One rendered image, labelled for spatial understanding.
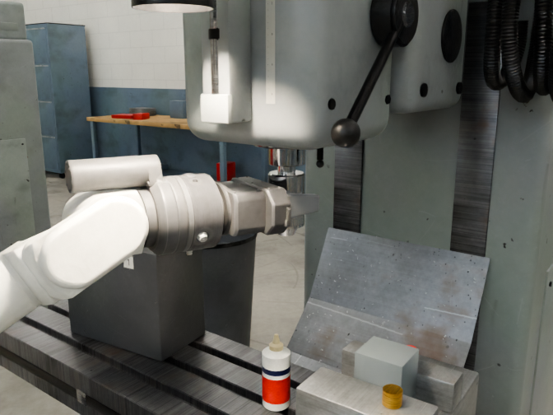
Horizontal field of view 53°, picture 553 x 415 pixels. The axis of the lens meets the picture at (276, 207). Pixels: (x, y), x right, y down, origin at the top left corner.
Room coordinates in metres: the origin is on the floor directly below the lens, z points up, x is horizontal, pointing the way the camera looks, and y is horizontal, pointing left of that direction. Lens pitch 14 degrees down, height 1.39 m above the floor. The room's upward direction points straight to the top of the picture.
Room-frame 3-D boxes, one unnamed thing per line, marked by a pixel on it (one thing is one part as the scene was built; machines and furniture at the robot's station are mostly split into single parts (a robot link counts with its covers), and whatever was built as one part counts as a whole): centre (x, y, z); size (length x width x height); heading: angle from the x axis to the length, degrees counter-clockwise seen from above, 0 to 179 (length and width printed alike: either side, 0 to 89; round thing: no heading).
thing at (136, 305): (0.93, 0.25, 1.03); 0.22 x 0.12 x 0.20; 60
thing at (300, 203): (0.66, -0.03, 1.23); 0.06 x 0.02 x 0.03; 121
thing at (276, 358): (0.71, 0.00, 0.98); 0.04 x 0.04 x 0.11
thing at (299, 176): (0.69, -0.01, 1.26); 0.05 x 0.05 x 0.01
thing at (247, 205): (0.64, 0.07, 1.23); 0.13 x 0.12 x 0.10; 31
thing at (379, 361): (0.60, -0.13, 1.04); 0.06 x 0.05 x 0.06; 55
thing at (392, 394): (0.54, -0.13, 1.05); 0.02 x 0.02 x 0.02
